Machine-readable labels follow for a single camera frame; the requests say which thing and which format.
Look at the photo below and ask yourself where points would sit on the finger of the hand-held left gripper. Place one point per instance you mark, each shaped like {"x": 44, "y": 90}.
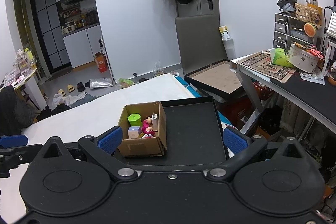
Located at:
{"x": 13, "y": 140}

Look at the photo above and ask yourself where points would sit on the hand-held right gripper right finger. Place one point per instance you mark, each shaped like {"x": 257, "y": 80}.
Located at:
{"x": 235, "y": 141}

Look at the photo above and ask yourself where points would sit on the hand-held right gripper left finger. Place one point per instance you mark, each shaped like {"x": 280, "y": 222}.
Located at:
{"x": 110, "y": 141}

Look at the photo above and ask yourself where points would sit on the lilac square box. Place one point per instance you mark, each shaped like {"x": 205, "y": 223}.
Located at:
{"x": 134, "y": 132}

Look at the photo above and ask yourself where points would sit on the brown cardboard box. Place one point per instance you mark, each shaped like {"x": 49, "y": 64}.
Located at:
{"x": 141, "y": 148}

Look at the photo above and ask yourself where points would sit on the green hexagonal box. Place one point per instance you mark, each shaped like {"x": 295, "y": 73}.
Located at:
{"x": 134, "y": 119}

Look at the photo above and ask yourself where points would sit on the large pink dinosaur figurine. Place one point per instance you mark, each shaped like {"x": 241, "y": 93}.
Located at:
{"x": 148, "y": 130}

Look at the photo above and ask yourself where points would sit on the black shallow tray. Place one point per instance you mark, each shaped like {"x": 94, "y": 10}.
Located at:
{"x": 194, "y": 134}

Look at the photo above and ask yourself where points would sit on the small pink figurine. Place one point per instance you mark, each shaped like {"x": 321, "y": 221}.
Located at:
{"x": 147, "y": 121}

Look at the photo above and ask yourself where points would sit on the white plug charger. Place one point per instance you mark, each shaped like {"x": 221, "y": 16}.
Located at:
{"x": 155, "y": 123}

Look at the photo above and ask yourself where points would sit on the red box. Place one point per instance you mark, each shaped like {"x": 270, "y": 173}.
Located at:
{"x": 237, "y": 109}

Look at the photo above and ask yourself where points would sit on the black bag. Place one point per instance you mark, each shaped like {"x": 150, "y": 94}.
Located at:
{"x": 270, "y": 119}

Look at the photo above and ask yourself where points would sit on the red basket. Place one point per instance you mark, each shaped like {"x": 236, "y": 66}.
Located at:
{"x": 263, "y": 92}

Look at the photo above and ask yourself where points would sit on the silver foil bag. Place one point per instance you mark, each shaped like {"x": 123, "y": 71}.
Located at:
{"x": 101, "y": 83}

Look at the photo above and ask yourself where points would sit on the cream printed bag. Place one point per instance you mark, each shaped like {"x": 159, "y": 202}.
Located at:
{"x": 287, "y": 113}

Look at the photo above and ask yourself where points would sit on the grey desk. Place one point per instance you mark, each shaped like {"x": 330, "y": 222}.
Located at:
{"x": 245, "y": 82}

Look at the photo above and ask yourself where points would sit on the white plastic bag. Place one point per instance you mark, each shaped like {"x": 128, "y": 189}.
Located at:
{"x": 65, "y": 100}

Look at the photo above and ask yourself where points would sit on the green plastic bag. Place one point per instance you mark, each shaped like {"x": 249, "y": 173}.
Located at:
{"x": 126, "y": 82}

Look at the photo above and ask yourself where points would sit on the black slipper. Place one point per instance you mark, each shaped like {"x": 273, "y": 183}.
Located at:
{"x": 80, "y": 87}

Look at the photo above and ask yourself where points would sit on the yellow slipper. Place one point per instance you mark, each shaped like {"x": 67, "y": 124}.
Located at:
{"x": 71, "y": 88}
{"x": 62, "y": 92}

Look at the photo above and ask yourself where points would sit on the black framed brown board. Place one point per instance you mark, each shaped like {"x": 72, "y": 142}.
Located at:
{"x": 215, "y": 77}

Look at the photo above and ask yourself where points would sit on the side shelf with jars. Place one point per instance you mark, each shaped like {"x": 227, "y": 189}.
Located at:
{"x": 21, "y": 66}

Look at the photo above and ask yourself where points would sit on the orange cardboard box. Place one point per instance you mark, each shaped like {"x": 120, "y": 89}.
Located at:
{"x": 101, "y": 62}

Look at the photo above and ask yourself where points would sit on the white narrow rack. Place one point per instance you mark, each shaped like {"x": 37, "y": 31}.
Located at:
{"x": 107, "y": 61}

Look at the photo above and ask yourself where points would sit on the patterned paper mat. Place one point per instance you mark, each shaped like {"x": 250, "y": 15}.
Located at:
{"x": 262, "y": 64}

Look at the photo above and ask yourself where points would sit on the black desk mat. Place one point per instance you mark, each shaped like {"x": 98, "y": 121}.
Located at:
{"x": 302, "y": 87}

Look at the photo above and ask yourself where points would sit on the clear plastic bag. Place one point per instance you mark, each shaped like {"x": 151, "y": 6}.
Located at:
{"x": 159, "y": 69}

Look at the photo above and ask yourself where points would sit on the green packet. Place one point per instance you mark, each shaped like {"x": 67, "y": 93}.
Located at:
{"x": 279, "y": 57}

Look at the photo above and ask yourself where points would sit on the white lower cabinet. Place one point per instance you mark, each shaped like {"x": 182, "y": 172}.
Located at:
{"x": 78, "y": 48}

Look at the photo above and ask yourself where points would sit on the grey padded panel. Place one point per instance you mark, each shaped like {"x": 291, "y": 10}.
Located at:
{"x": 199, "y": 43}

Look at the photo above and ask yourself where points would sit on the white round tin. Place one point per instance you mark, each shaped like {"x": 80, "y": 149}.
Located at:
{"x": 302, "y": 60}

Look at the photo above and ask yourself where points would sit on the yellow white canister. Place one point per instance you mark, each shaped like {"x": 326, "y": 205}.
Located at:
{"x": 224, "y": 33}

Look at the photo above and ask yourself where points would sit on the black framed glass door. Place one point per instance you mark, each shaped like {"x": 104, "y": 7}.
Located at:
{"x": 50, "y": 29}

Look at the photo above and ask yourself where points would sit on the white rice cooker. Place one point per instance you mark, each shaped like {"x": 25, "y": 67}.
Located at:
{"x": 69, "y": 29}

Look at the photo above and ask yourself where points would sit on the grey drawer organizer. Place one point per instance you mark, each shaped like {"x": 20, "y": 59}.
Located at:
{"x": 282, "y": 29}

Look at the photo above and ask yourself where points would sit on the row of condiment bottles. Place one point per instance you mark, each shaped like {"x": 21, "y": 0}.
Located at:
{"x": 86, "y": 19}

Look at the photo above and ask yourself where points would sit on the orange round toy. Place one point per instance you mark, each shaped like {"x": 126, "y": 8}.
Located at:
{"x": 309, "y": 29}

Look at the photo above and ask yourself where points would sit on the woven basket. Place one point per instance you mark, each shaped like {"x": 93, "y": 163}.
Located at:
{"x": 305, "y": 12}

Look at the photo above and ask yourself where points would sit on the black toy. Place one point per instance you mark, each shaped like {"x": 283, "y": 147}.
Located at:
{"x": 287, "y": 2}

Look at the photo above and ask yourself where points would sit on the white keyboard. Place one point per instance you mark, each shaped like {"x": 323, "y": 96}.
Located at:
{"x": 332, "y": 24}

